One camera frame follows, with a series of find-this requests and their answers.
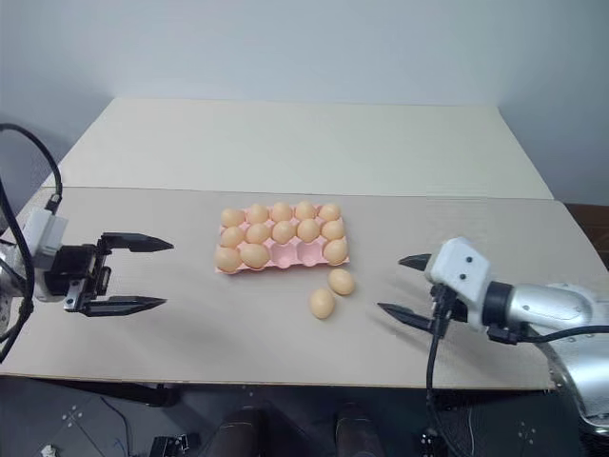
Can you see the tan egg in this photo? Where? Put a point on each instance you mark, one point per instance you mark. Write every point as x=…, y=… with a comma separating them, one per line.
x=232, y=236
x=254, y=254
x=227, y=259
x=232, y=217
x=257, y=213
x=341, y=282
x=332, y=230
x=258, y=233
x=281, y=211
x=322, y=303
x=336, y=251
x=305, y=210
x=308, y=229
x=284, y=231
x=329, y=212

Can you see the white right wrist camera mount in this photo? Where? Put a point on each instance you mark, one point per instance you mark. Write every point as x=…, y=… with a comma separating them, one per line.
x=459, y=269

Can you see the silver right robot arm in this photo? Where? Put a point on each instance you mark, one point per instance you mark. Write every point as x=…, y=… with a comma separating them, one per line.
x=552, y=304

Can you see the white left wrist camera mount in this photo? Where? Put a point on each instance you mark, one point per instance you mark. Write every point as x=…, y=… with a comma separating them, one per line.
x=44, y=234

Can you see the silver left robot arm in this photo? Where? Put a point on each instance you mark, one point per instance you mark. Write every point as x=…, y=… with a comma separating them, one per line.
x=8, y=285

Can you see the dark rounded shape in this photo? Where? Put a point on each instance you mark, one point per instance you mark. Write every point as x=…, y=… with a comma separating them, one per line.
x=354, y=431
x=242, y=433

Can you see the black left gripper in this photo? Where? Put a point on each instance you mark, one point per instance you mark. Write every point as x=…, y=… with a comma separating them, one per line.
x=71, y=271

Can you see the brown wooden furniture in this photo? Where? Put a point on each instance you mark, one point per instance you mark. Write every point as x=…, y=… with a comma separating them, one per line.
x=590, y=233

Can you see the pink plastic egg tray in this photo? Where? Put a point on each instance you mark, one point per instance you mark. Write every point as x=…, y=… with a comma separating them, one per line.
x=288, y=254

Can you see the black floor device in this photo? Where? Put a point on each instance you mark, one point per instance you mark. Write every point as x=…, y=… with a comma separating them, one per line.
x=173, y=445

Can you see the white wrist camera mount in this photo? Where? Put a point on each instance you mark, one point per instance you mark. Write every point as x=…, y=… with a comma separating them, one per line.
x=44, y=234
x=459, y=269

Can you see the black table bracket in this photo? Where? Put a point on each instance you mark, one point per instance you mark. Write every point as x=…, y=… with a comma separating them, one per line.
x=152, y=392

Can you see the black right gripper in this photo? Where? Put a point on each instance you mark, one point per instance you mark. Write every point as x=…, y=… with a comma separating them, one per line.
x=454, y=307

